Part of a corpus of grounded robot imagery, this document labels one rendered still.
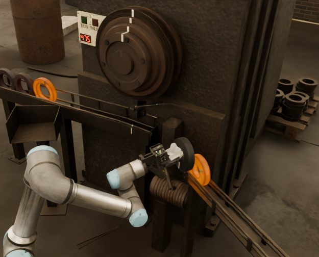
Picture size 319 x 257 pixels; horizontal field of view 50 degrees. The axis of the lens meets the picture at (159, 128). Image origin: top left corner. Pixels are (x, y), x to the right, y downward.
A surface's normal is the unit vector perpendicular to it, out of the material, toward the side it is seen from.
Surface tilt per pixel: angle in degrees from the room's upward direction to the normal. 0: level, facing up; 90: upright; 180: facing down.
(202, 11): 90
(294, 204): 0
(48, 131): 5
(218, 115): 0
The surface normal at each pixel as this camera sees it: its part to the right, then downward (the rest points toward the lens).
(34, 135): -0.04, -0.84
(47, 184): 0.09, -0.07
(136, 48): -0.51, 0.44
